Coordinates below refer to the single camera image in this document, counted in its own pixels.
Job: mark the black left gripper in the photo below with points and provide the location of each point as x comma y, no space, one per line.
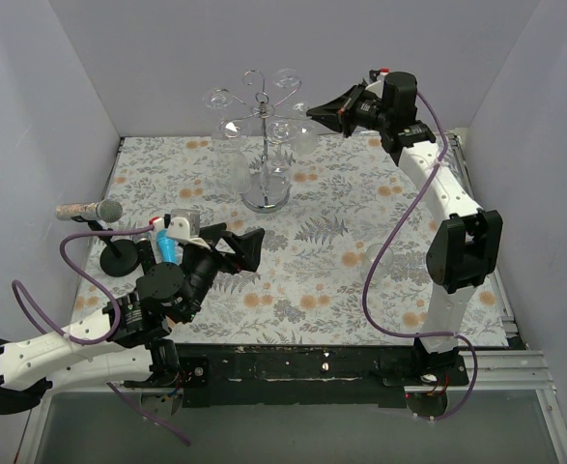
223,252

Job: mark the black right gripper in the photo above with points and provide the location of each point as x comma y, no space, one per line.
349,108

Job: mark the ribbed short glass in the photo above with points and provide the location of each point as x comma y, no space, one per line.
306,139

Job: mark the clear wine glass back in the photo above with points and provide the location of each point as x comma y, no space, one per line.
289,81

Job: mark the chrome wine glass rack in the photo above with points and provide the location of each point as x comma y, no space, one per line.
258,114

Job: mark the ribbed stemmed wine glass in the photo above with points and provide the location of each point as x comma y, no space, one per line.
237,172

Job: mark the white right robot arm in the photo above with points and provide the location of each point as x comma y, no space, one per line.
465,248

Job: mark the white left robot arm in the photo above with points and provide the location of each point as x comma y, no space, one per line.
128,340

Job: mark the blue microphone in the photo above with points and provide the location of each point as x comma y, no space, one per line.
166,247

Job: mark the black microphone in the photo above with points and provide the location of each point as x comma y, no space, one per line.
145,252

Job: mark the floral table cloth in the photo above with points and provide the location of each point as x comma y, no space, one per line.
346,196

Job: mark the glitter silver microphone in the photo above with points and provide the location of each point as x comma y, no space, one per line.
106,210

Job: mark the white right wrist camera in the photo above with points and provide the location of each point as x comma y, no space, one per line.
375,82

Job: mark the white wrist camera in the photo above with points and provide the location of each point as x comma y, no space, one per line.
375,82
181,226

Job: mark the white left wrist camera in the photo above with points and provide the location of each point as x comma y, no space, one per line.
181,226

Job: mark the black base frame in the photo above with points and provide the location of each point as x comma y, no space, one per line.
208,375

